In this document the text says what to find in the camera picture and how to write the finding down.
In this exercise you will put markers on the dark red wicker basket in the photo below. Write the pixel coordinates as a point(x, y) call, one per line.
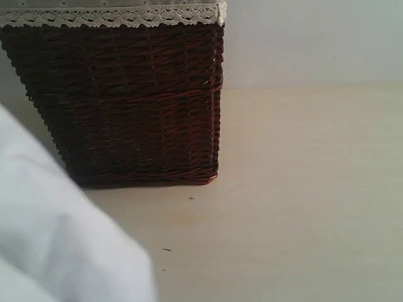
point(126, 106)

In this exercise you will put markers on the white t-shirt red lettering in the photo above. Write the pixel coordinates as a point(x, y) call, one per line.
point(56, 245)

